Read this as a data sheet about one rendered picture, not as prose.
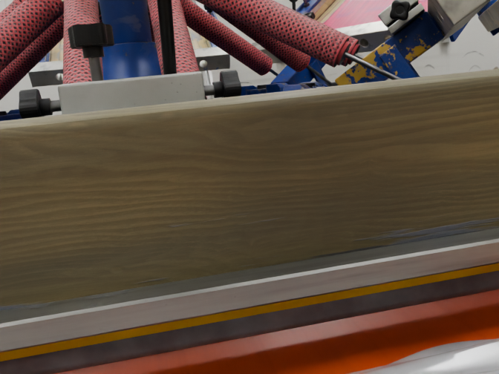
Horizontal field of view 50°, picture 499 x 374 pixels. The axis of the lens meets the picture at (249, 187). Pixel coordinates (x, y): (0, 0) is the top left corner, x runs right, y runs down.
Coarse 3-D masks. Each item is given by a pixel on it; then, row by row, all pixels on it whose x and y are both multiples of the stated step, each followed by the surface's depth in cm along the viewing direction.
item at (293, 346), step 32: (352, 320) 24; (384, 320) 24; (416, 320) 23; (448, 320) 23; (480, 320) 23; (192, 352) 23; (224, 352) 22; (256, 352) 22; (288, 352) 22; (320, 352) 22; (352, 352) 21; (384, 352) 21
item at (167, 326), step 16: (448, 272) 23; (464, 272) 24; (480, 272) 24; (368, 288) 23; (384, 288) 23; (400, 288) 23; (272, 304) 22; (288, 304) 22; (304, 304) 22; (192, 320) 21; (208, 320) 22; (224, 320) 22; (96, 336) 21; (112, 336) 21; (128, 336) 21; (0, 352) 20; (16, 352) 20; (32, 352) 20
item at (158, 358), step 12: (132, 360) 22; (144, 360) 22; (156, 360) 22; (72, 372) 22; (84, 372) 22; (96, 372) 22; (108, 372) 22; (120, 372) 22; (132, 372) 22; (144, 372) 21; (156, 372) 21
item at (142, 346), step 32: (416, 288) 23; (448, 288) 24; (480, 288) 24; (256, 320) 22; (288, 320) 22; (320, 320) 23; (64, 352) 21; (96, 352) 21; (128, 352) 21; (160, 352) 22
